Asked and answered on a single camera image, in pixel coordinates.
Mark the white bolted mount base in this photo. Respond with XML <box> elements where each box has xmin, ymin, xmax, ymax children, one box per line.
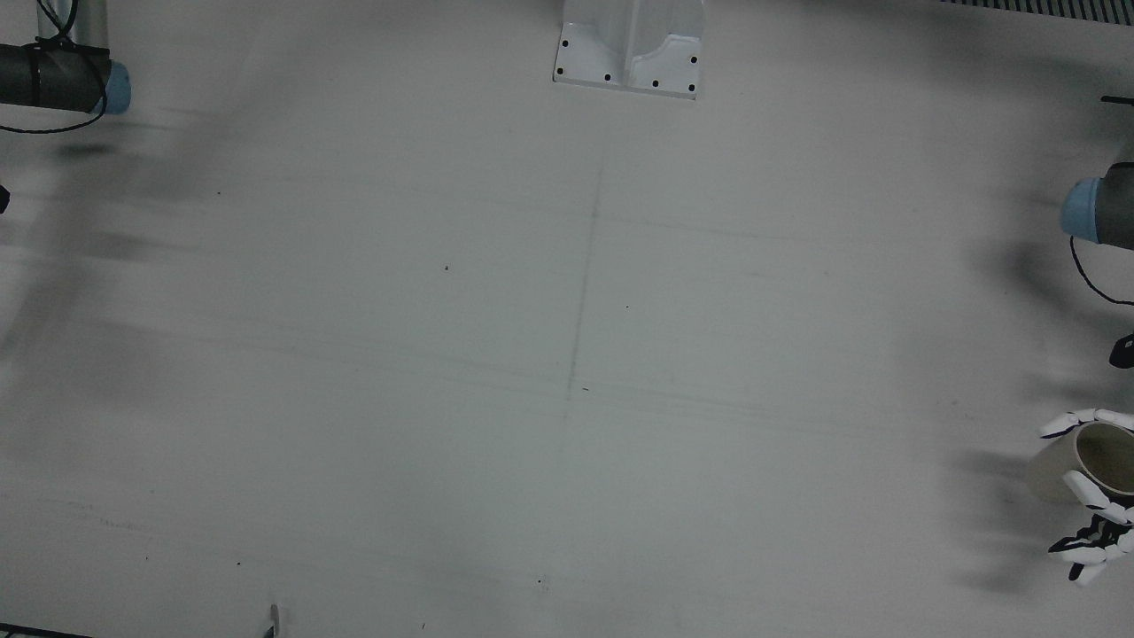
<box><xmin>553</xmin><ymin>0</ymin><xmax>706</xmax><ymax>99</ymax></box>

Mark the black cable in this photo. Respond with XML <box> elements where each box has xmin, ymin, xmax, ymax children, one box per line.
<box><xmin>1068</xmin><ymin>235</ymin><xmax>1134</xmax><ymax>307</ymax></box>
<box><xmin>0</xmin><ymin>0</ymin><xmax>111</xmax><ymax>136</ymax></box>

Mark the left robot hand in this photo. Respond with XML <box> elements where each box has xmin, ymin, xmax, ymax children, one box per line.
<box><xmin>1040</xmin><ymin>408</ymin><xmax>1134</xmax><ymax>587</ymax></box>

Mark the beige cylindrical cup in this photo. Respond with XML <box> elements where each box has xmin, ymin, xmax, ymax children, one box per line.
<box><xmin>1028</xmin><ymin>421</ymin><xmax>1134</xmax><ymax>508</ymax></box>

